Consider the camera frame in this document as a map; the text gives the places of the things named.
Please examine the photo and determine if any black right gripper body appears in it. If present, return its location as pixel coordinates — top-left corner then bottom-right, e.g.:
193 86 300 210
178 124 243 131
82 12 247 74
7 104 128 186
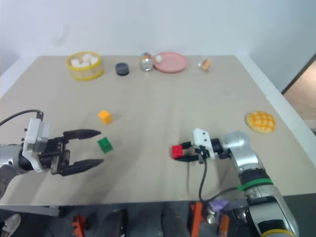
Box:
195 146 208 164

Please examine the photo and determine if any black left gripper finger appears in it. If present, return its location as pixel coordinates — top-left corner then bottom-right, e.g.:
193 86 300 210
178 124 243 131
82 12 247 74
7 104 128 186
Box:
63 128 102 143
60 158 105 177

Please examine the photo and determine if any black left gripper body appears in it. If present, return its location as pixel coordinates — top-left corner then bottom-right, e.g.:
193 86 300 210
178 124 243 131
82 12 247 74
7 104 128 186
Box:
39 135 72 176

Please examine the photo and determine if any red cube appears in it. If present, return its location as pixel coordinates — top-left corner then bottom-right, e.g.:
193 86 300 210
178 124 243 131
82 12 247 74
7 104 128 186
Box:
171 145 184 159

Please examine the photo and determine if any green cube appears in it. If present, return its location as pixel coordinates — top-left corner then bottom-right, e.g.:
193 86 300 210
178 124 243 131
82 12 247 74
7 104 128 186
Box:
97 136 114 154

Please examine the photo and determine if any yellow cube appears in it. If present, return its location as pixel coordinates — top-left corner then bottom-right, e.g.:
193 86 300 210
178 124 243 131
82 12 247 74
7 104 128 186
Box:
98 110 113 126

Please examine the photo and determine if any purple crumpled object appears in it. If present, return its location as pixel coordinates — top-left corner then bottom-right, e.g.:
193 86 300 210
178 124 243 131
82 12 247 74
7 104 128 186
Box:
208 198 230 212

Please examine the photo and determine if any orange and black clamp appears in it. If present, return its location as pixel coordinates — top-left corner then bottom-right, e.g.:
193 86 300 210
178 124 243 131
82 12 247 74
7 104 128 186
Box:
71 214 87 237

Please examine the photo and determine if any orange upright bar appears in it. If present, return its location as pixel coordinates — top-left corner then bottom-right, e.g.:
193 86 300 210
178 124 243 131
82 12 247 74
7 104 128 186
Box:
189 201 205 237

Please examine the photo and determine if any yellow mesh basket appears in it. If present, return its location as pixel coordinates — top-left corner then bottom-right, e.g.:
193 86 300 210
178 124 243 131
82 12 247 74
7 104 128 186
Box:
65 51 105 81

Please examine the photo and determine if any dark rounded shape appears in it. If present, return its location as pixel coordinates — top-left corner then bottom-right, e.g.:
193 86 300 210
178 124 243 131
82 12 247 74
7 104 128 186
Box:
102 208 129 237

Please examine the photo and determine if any yellow melon bread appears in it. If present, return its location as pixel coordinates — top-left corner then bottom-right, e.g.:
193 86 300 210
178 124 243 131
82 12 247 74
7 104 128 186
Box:
245 111 277 134

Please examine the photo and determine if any black round puck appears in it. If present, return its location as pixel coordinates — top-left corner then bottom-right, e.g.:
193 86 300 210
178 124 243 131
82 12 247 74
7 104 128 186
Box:
115 63 129 76

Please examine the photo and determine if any orange flat piece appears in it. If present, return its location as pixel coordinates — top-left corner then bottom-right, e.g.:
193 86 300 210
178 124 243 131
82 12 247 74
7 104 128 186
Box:
216 214 231 237

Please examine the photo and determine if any small wrapped snack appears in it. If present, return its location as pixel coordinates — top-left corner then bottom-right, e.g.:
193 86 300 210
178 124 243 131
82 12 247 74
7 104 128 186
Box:
197 55 213 72

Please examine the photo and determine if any pink plate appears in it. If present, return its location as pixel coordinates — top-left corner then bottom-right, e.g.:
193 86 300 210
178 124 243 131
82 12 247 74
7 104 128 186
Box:
153 51 188 74

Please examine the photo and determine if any white shoe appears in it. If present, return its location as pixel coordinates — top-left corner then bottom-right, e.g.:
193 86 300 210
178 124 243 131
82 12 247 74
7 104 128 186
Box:
0 213 22 235

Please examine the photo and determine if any glass jar with coloured candies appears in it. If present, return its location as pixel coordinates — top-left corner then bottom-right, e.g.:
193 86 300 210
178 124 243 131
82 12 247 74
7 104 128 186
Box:
140 51 153 72

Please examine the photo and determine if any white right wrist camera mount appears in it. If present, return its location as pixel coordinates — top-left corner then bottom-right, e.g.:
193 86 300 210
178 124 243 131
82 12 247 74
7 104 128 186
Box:
192 127 214 159

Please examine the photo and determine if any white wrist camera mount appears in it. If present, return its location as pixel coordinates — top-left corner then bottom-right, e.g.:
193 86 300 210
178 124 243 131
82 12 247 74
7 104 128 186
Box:
21 118 51 173
192 127 214 159

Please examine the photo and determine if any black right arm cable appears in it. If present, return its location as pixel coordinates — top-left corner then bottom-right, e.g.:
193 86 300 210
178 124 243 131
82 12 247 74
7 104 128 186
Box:
198 157 239 202

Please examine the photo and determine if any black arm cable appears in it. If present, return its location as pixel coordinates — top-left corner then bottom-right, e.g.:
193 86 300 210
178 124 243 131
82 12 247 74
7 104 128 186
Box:
0 109 44 126
198 157 239 202

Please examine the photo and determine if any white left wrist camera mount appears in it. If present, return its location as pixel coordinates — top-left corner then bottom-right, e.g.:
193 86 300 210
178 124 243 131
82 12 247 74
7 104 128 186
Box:
21 118 51 173

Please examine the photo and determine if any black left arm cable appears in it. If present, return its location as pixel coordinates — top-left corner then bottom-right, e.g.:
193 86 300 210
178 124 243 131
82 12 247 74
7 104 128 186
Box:
0 109 44 126

